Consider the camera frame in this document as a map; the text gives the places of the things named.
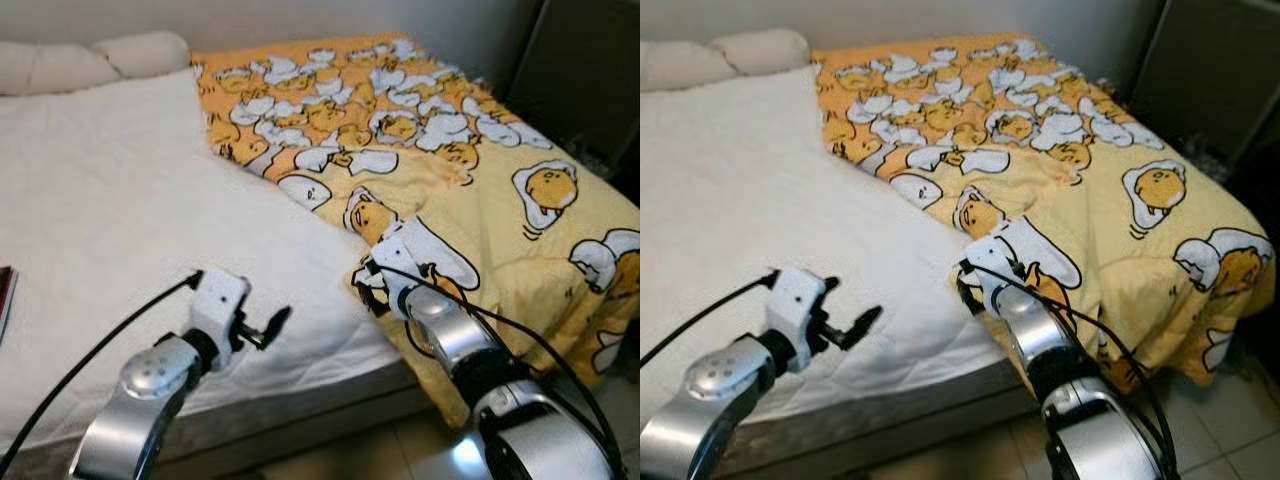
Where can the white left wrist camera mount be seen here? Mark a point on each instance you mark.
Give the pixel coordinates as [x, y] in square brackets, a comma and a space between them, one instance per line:
[220, 300]
[795, 300]

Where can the dark cabinet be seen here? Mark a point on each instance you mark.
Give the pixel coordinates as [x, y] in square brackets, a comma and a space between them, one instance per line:
[1210, 70]
[580, 80]

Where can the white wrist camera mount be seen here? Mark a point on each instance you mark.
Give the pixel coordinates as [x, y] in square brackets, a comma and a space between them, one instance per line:
[398, 260]
[995, 265]
[795, 300]
[220, 300]

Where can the grey bed base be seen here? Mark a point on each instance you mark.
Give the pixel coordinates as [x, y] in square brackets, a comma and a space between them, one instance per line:
[300, 420]
[900, 420]

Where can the yellow cartoon egg duvet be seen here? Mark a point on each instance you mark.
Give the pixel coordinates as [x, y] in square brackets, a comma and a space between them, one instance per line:
[1100, 150]
[500, 150]

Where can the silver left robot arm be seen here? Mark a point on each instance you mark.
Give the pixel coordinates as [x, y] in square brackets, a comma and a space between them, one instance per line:
[140, 400]
[700, 400]

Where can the white quilted mattress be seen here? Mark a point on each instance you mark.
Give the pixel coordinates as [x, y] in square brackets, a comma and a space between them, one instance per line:
[120, 200]
[750, 200]

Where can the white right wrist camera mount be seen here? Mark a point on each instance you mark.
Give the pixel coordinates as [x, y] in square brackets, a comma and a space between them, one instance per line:
[398, 260]
[995, 265]

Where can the beige knotted cushion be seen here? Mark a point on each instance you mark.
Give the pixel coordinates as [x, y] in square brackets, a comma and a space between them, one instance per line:
[720, 58]
[90, 60]

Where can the black suitcase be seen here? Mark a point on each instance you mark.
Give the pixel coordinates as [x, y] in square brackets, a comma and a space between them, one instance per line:
[1265, 200]

